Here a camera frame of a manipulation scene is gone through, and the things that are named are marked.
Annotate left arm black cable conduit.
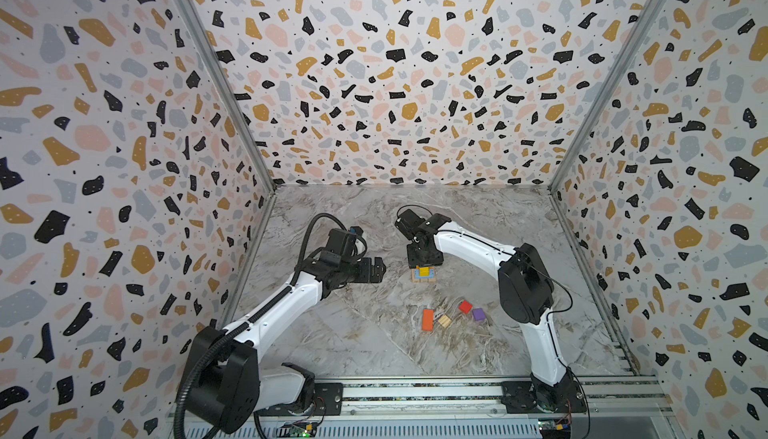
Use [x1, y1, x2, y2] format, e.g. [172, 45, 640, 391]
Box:
[172, 212, 349, 439]

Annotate corner aluminium profile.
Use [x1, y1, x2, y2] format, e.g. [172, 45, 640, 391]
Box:
[174, 0, 276, 196]
[548, 0, 666, 198]

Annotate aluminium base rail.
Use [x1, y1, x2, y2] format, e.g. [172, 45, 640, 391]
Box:
[232, 376, 684, 438]

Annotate natural wood plank block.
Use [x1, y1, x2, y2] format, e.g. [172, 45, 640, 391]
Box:
[412, 277, 437, 284]

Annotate right electronics board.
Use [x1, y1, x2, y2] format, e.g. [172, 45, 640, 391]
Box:
[538, 419, 572, 439]

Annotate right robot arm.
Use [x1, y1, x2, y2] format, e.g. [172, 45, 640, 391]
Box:
[395, 208, 576, 412]

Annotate left electronics board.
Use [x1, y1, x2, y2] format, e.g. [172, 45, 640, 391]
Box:
[276, 421, 318, 438]

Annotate purple wood cube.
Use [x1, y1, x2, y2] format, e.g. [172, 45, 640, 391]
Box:
[472, 308, 486, 321]

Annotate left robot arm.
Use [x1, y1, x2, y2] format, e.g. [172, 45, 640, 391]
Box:
[172, 226, 386, 438]

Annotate right corner aluminium profile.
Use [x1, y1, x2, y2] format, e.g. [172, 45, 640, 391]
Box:
[548, 0, 666, 198]

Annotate small natural wood cube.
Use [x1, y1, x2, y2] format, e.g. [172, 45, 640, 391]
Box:
[437, 314, 452, 328]

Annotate red wood cube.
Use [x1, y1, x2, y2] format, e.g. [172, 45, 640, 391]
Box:
[458, 300, 472, 314]

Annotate blue wood block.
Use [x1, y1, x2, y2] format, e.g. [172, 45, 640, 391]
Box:
[412, 268, 435, 277]

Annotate left corner aluminium profile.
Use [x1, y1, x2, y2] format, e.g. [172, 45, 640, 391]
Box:
[174, 0, 276, 196]

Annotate electronics board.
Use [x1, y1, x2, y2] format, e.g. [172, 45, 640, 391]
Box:
[276, 421, 318, 438]
[538, 419, 572, 439]

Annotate red-orange wood block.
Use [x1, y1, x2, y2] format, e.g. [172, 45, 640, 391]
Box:
[421, 309, 435, 332]

